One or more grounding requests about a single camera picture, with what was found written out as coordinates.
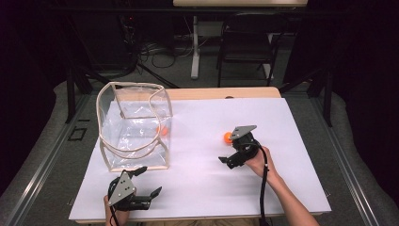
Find bundle of floor cables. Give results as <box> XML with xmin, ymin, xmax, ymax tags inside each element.
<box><xmin>120</xmin><ymin>15</ymin><xmax>197</xmax><ymax>78</ymax></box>

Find person's beige trousers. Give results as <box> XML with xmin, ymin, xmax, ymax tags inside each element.
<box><xmin>137</xmin><ymin>218</ymin><xmax>260</xmax><ymax>226</ymax></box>

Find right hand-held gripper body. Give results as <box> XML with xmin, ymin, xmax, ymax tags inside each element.
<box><xmin>225</xmin><ymin>124</ymin><xmax>262</xmax><ymax>170</ymax></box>

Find black folding chair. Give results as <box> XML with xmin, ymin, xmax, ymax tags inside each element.
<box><xmin>215</xmin><ymin>12</ymin><xmax>290</xmax><ymax>89</ymax></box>

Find white desk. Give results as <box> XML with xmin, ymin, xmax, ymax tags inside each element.
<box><xmin>172</xmin><ymin>0</ymin><xmax>309</xmax><ymax>80</ymax></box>

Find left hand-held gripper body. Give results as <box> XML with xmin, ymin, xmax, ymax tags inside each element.
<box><xmin>107</xmin><ymin>170</ymin><xmax>152</xmax><ymax>212</ymax></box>

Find metal floor rail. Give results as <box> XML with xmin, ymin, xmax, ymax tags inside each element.
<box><xmin>3</xmin><ymin>93</ymin><xmax>93</xmax><ymax>226</ymax></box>
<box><xmin>309</xmin><ymin>96</ymin><xmax>382</xmax><ymax>226</ymax></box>

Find dark curtain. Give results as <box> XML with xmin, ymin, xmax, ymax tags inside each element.
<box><xmin>0</xmin><ymin>0</ymin><xmax>59</xmax><ymax>194</ymax></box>
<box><xmin>330</xmin><ymin>0</ymin><xmax>399</xmax><ymax>200</ymax></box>

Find right hand-held gripper cable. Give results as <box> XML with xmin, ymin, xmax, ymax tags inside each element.
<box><xmin>247</xmin><ymin>141</ymin><xmax>271</xmax><ymax>226</ymax></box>

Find person's left hand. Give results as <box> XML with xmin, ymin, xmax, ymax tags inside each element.
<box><xmin>103</xmin><ymin>187</ymin><xmax>137</xmax><ymax>226</ymax></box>

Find white board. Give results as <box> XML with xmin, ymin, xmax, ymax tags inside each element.
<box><xmin>68</xmin><ymin>97</ymin><xmax>332</xmax><ymax>221</ymax></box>

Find left hand-held gripper cable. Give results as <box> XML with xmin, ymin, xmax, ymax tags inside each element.
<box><xmin>106</xmin><ymin>177</ymin><xmax>120</xmax><ymax>226</ymax></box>

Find person's right hand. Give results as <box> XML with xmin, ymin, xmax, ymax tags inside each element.
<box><xmin>244</xmin><ymin>145</ymin><xmax>279</xmax><ymax>186</ymax></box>

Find black metal stand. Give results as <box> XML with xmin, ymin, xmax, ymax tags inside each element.
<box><xmin>64</xmin><ymin>62</ymin><xmax>109</xmax><ymax>124</ymax></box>
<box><xmin>279</xmin><ymin>67</ymin><xmax>334</xmax><ymax>128</ymax></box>

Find hand-held gripper cable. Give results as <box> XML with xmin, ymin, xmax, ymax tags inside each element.
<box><xmin>247</xmin><ymin>141</ymin><xmax>271</xmax><ymax>226</ymax></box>
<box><xmin>106</xmin><ymin>177</ymin><xmax>120</xmax><ymax>226</ymax></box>

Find clear plastic bag beige trim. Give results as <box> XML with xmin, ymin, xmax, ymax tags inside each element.
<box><xmin>95</xmin><ymin>81</ymin><xmax>174</xmax><ymax>173</ymax></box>

